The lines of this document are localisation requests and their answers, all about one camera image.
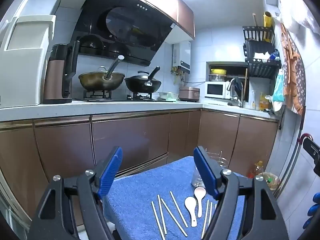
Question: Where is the clear wire utensil holder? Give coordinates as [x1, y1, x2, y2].
[191, 149, 228, 188]

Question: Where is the black range hood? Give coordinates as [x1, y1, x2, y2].
[72, 0, 176, 67]

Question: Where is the white microwave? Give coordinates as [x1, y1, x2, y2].
[204, 81, 232, 100]

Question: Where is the black wok with lid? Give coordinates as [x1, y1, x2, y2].
[124, 66, 162, 94]

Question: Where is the steel tube rail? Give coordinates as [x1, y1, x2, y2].
[274, 130, 313, 198]

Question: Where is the yellow cylinder container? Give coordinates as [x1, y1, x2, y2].
[263, 11, 274, 28]

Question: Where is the person's right hand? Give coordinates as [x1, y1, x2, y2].
[303, 192, 320, 230]

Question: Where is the cooking oil bottle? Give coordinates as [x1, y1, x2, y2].
[247, 161, 265, 179]

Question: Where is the black gas stove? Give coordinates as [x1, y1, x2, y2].
[81, 90, 162, 102]

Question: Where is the wooden stick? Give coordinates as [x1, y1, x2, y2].
[243, 68, 248, 101]

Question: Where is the teal cloth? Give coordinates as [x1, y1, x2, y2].
[272, 74, 286, 103]

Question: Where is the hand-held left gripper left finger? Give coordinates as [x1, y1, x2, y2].
[27, 146, 123, 240]

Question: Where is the yellow lidded glass pot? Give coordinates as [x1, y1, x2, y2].
[209, 68, 228, 82]

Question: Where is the brown black electric kettle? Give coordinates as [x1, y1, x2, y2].
[42, 40, 81, 104]

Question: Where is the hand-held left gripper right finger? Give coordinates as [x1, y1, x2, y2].
[194, 146, 290, 240]

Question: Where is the brass wok with lid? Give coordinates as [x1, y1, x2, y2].
[78, 54, 126, 92]

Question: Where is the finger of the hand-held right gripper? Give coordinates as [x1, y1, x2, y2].
[302, 138, 320, 176]

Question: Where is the white water heater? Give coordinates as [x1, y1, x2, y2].
[172, 41, 192, 74]

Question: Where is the black wall dish rack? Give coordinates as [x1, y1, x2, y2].
[242, 25, 282, 78]

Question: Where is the white ceramic spoon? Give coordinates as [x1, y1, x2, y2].
[184, 196, 197, 228]
[194, 187, 206, 218]

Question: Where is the brown rice cooker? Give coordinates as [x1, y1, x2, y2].
[178, 86, 201, 103]

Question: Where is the orange patterned apron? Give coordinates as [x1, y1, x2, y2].
[279, 22, 306, 116]

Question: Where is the yellow liquid bottle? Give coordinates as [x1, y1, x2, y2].
[258, 92, 267, 111]

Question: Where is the white rice dispenser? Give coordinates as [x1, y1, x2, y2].
[0, 14, 57, 108]

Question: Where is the blue towel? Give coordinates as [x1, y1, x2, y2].
[102, 156, 247, 240]

